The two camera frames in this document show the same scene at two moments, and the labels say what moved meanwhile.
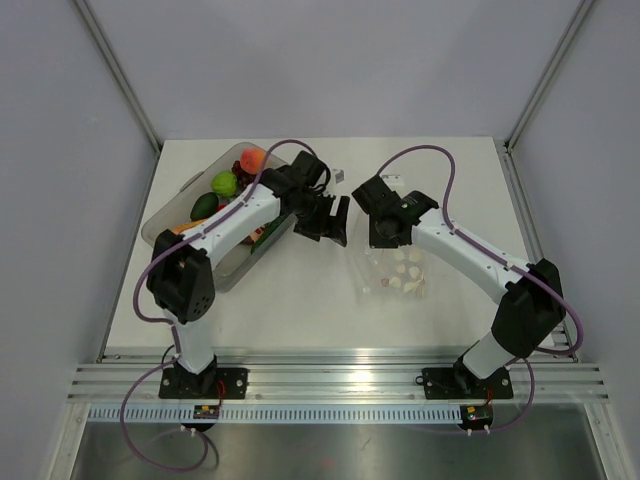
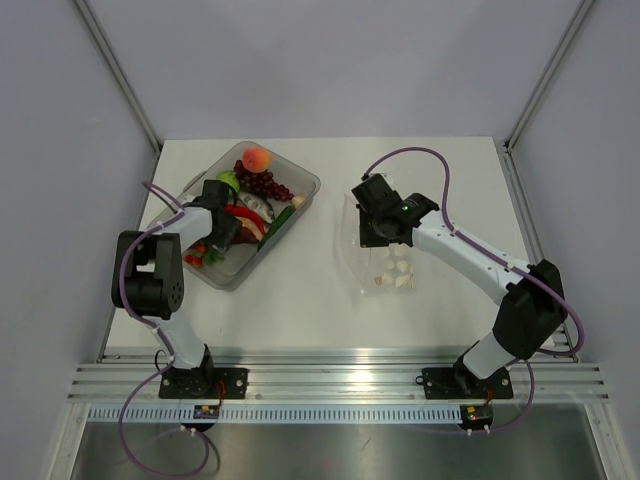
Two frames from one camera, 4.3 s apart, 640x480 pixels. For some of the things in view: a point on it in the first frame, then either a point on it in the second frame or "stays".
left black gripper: (326, 224) → (232, 228)
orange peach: (251, 159) stays
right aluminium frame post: (517, 128) stays
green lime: (224, 183) stays
